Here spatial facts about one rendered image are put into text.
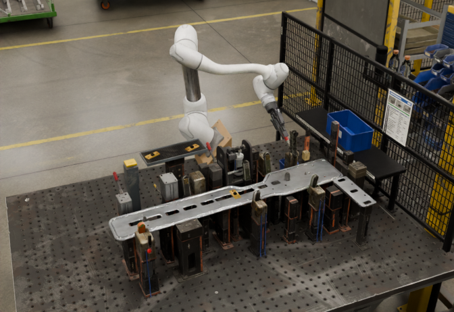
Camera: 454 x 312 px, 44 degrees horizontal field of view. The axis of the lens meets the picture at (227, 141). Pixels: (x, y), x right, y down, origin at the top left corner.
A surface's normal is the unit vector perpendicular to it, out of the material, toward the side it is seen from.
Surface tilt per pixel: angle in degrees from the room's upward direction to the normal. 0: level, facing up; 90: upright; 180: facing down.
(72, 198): 0
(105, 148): 0
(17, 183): 0
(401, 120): 90
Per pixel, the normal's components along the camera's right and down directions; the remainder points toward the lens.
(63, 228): 0.00, -0.86
